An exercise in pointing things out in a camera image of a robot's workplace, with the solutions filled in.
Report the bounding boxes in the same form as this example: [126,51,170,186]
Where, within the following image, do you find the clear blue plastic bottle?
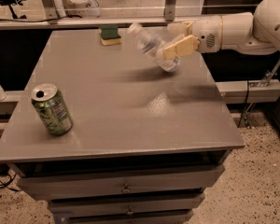
[128,22,180,73]

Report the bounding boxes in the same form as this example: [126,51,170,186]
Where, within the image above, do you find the black cables on floor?
[0,163,22,194]

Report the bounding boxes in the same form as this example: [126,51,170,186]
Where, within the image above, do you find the black hanging cable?
[237,80,252,129]

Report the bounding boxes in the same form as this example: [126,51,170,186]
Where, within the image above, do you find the grey drawer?
[49,192,204,217]
[18,164,224,200]
[54,209,193,224]

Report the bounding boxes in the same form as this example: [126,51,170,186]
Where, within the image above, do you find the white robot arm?
[161,0,280,59]

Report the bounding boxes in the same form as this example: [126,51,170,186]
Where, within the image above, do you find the bottom grey drawer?
[54,209,193,224]

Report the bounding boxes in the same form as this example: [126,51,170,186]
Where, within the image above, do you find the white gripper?
[162,16,222,59]

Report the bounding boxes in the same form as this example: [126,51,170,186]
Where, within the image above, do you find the middle grey drawer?
[49,192,204,217]

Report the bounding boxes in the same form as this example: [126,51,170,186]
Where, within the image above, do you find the green yellow sponge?
[99,25,121,46]

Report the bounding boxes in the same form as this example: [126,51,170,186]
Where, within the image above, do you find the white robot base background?
[53,0,100,18]

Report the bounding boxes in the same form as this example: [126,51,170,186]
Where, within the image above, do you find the green soda can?
[31,83,73,135]

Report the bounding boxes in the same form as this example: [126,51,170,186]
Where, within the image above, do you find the top grey drawer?
[18,164,224,200]

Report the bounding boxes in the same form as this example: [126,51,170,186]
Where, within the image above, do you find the metal frame post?
[164,0,176,21]

